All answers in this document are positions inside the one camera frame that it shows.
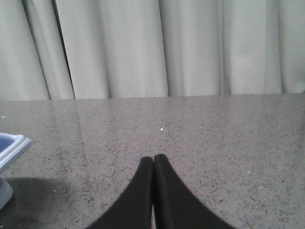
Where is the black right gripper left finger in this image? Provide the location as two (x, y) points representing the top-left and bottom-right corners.
(88, 156), (153, 229)

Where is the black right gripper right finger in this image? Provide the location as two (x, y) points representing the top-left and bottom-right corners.
(153, 154), (233, 229)

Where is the light blue slipper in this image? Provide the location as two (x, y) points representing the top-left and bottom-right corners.
(0, 133), (31, 173)
(0, 177), (13, 210)

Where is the white pleated curtain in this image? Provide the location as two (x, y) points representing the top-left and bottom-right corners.
(0, 0), (305, 101)

